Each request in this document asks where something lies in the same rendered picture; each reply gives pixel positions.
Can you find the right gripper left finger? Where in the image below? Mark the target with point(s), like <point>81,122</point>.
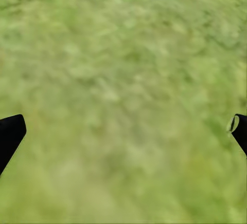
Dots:
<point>12,131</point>

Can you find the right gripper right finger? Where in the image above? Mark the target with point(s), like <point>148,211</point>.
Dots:
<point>238,127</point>

